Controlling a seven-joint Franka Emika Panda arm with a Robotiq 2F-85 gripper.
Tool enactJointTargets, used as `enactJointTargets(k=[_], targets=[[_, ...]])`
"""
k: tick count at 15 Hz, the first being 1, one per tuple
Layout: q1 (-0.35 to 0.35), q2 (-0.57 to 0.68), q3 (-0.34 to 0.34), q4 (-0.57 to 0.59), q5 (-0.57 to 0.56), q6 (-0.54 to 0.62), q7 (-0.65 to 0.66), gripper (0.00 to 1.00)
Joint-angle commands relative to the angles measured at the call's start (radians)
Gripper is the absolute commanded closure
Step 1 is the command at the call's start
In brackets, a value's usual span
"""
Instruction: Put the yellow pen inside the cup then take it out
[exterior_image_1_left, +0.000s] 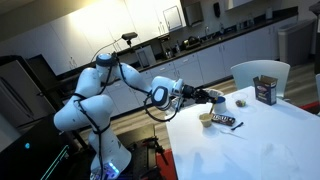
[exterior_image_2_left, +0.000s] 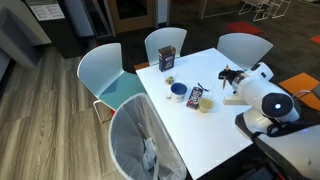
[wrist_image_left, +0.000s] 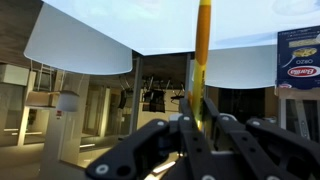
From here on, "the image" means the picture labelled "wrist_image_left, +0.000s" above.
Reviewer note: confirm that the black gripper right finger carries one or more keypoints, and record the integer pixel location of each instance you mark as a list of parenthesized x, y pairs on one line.
[(235, 153)]

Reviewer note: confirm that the white chair far middle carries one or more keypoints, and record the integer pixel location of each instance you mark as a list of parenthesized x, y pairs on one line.
[(242, 68)]

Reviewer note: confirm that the yellow pen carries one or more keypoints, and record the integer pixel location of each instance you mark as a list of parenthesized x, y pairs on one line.
[(201, 56)]

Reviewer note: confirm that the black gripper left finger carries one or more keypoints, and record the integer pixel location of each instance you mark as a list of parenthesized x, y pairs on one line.
[(196, 152)]

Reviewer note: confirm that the blue Barilla pasta box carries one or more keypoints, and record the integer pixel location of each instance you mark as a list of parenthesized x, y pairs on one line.
[(298, 58)]

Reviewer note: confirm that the white chair teal seat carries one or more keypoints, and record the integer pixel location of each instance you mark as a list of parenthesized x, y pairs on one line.
[(60, 41)]

